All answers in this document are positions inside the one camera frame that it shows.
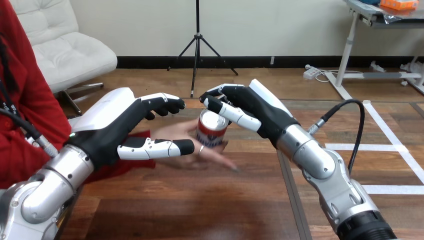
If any person's hand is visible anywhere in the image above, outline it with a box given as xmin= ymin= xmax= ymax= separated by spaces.
xmin=150 ymin=118 xmax=240 ymax=173

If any person's body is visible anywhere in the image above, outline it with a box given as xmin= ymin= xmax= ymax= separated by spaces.
xmin=0 ymin=0 xmax=72 ymax=190

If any orange thing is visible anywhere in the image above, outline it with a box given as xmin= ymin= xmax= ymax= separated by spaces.
xmin=379 ymin=0 xmax=420 ymax=11

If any white cable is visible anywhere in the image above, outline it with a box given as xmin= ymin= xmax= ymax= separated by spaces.
xmin=314 ymin=68 xmax=365 ymax=84

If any white desk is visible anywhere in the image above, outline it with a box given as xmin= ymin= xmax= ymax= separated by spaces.
xmin=323 ymin=0 xmax=424 ymax=101

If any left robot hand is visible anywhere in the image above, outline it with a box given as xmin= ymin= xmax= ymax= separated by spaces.
xmin=64 ymin=87 xmax=196 ymax=171

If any black cable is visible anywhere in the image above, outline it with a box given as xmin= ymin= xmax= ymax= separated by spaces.
xmin=307 ymin=98 xmax=366 ymax=176
xmin=0 ymin=107 xmax=60 ymax=159

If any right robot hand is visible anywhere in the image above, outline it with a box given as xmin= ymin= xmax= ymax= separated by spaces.
xmin=199 ymin=78 xmax=301 ymax=149

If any white power strip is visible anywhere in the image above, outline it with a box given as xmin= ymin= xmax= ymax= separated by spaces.
xmin=302 ymin=64 xmax=321 ymax=81

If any red and white drink can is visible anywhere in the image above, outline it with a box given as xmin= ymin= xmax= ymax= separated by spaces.
xmin=195 ymin=108 xmax=230 ymax=149

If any black tripod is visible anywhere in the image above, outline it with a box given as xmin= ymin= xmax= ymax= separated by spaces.
xmin=166 ymin=0 xmax=239 ymax=99

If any white cushioned chair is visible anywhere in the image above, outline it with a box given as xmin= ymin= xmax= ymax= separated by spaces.
xmin=9 ymin=0 xmax=119 ymax=117

